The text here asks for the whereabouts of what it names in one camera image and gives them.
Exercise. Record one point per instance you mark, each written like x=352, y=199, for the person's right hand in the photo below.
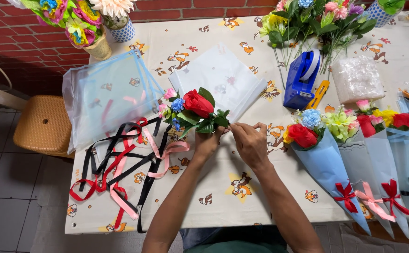
x=252, y=146

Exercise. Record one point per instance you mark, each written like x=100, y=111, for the person's left hand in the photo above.
x=206, y=144

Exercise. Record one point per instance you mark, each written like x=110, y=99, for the small artificial flower bunch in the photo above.
x=197, y=105

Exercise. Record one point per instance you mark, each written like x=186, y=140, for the cartoon print tablecloth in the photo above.
x=204, y=189

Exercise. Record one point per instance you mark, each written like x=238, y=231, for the stack of white wrapping sheets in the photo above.
x=222, y=75

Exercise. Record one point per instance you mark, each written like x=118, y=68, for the wrapped bouquet blue hydrangea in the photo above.
x=325, y=165

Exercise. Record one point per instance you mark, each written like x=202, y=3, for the blue tape dispenser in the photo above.
x=301, y=82

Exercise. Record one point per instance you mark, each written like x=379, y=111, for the pile of loose ribbons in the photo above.
x=127, y=165

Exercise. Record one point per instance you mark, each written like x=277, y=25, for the yellow utility knife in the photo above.
x=318, y=94

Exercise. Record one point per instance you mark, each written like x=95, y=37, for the person's blue trousers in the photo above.
x=204, y=235

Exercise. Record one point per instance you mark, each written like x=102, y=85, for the person's green apron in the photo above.
x=239, y=247

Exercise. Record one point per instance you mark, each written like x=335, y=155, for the wrapped bouquet pink bow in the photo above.
x=357, y=165

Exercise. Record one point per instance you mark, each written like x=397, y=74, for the stack of blue-edged clear sheets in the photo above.
x=109, y=95

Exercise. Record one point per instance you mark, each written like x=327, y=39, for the clear plastic bag packet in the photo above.
x=358, y=79

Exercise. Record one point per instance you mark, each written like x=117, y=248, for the wrapped bouquet pink rosebud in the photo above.
x=383, y=165

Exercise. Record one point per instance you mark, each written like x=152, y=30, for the heap of loose artificial flowers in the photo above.
x=316, y=24

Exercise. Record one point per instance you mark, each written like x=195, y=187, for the checked vase with white flower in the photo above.
x=118, y=19

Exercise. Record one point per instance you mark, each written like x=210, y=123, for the wrapped bouquet black bow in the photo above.
x=406, y=158

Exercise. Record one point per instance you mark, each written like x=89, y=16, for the tan plastic stool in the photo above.
x=44, y=126

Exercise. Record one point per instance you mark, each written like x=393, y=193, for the beige pot of colourful flowers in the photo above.
x=81, y=28

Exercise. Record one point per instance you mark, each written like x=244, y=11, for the checked vase with green leaves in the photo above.
x=383, y=10

